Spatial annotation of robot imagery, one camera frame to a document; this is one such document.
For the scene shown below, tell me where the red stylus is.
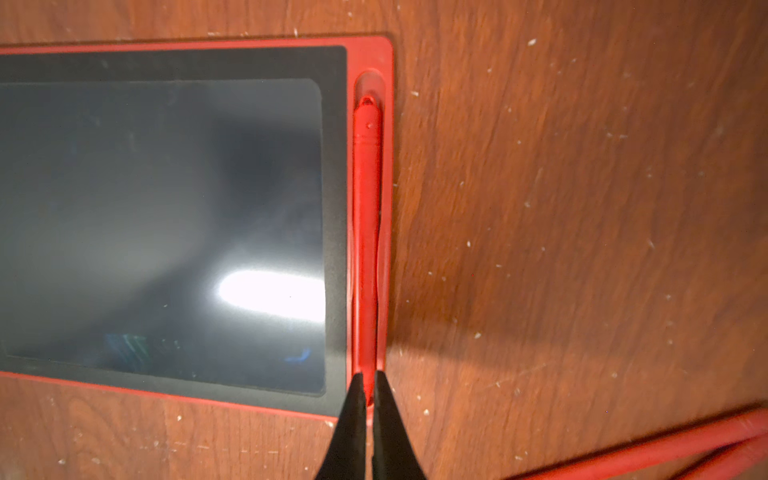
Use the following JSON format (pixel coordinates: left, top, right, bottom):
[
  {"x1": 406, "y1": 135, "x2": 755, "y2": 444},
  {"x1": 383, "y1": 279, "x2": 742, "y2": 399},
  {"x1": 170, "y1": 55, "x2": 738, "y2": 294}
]
[
  {"x1": 353, "y1": 93, "x2": 382, "y2": 405},
  {"x1": 678, "y1": 435, "x2": 767, "y2": 480},
  {"x1": 523, "y1": 407, "x2": 767, "y2": 479}
]

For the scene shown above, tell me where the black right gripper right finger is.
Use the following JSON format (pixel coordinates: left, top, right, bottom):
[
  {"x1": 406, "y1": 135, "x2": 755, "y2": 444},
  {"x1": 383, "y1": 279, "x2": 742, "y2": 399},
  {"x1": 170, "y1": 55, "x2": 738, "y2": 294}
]
[{"x1": 371, "y1": 370, "x2": 426, "y2": 480}]

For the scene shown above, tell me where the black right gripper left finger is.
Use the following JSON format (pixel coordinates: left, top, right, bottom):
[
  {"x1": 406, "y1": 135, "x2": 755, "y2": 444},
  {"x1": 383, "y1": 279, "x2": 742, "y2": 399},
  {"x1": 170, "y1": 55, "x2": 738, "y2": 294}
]
[{"x1": 315, "y1": 372, "x2": 367, "y2": 480}]

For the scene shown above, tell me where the red tablet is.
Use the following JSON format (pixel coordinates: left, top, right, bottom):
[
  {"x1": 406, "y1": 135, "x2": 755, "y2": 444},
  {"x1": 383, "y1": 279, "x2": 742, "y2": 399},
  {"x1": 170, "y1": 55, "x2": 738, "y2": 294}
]
[{"x1": 1, "y1": 36, "x2": 394, "y2": 418}]

